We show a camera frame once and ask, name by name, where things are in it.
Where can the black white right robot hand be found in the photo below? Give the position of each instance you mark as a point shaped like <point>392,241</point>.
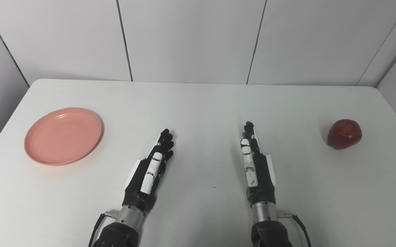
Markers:
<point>261,178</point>

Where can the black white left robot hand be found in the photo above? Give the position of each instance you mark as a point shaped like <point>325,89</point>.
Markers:
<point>137,192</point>

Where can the pink round plate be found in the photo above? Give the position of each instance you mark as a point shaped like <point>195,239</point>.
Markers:
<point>63,136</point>

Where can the red apple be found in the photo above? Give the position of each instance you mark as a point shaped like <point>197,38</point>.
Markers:
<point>344,134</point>

